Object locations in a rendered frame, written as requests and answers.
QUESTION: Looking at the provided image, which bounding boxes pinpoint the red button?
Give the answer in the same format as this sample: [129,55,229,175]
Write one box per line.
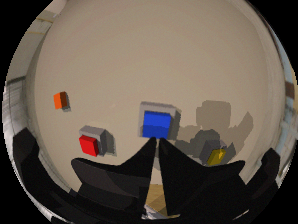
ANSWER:
[78,125,108,157]

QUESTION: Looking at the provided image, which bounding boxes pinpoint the blue button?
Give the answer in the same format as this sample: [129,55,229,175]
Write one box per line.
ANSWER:
[137,101,176,140]

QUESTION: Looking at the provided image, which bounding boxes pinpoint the yellow button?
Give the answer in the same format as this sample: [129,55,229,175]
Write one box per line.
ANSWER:
[198,140,227,165]

